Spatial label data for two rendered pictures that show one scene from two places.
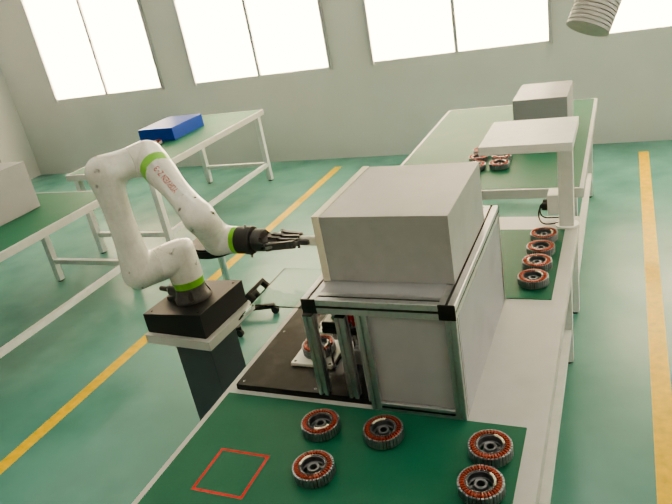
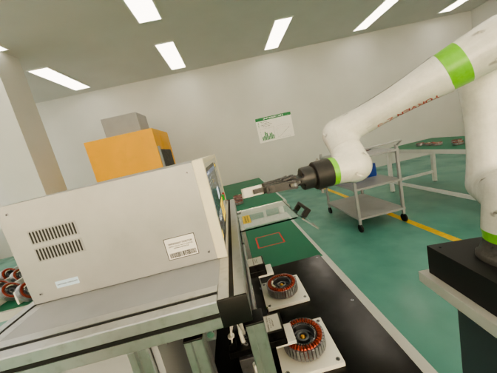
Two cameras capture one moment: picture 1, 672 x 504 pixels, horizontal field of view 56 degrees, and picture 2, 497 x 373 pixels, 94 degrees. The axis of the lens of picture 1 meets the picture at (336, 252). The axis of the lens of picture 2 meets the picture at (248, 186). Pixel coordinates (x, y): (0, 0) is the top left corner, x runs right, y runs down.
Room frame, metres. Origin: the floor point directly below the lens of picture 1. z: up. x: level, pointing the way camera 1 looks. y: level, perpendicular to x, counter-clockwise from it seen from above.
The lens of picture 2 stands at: (2.49, -0.30, 1.32)
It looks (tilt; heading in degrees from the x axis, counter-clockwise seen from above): 10 degrees down; 150
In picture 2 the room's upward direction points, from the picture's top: 13 degrees counter-clockwise
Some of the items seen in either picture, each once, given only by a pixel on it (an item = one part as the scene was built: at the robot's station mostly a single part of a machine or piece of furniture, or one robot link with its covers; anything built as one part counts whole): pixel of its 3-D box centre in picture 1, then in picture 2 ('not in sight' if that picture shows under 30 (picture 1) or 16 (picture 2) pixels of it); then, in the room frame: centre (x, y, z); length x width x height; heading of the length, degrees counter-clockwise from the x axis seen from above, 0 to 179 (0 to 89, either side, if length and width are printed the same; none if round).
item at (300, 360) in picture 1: (320, 352); (283, 291); (1.84, 0.12, 0.78); 0.15 x 0.15 x 0.01; 63
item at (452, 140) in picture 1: (504, 193); not in sight; (3.98, -1.18, 0.38); 1.85 x 1.10 x 0.75; 153
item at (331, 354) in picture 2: not in sight; (305, 345); (2.05, 0.01, 0.78); 0.15 x 0.15 x 0.01; 63
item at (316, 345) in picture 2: not in sight; (303, 337); (2.05, 0.01, 0.80); 0.11 x 0.11 x 0.04
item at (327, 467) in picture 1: (313, 468); not in sight; (1.30, 0.16, 0.77); 0.11 x 0.11 x 0.04
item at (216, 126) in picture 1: (184, 177); not in sight; (5.97, 1.29, 0.38); 1.90 x 0.90 x 0.75; 153
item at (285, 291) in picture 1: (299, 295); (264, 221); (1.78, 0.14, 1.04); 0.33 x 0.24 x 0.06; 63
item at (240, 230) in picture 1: (248, 240); (320, 175); (1.96, 0.28, 1.18); 0.09 x 0.06 x 0.12; 153
